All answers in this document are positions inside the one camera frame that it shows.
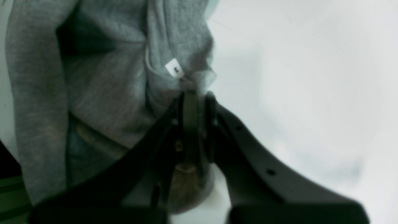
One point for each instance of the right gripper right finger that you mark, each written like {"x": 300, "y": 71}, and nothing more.
{"x": 262, "y": 189}

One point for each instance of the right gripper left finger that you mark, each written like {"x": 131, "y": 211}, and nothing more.
{"x": 135, "y": 189}

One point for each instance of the grey t-shirt with black lettering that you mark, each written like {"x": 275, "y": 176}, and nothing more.
{"x": 89, "y": 78}

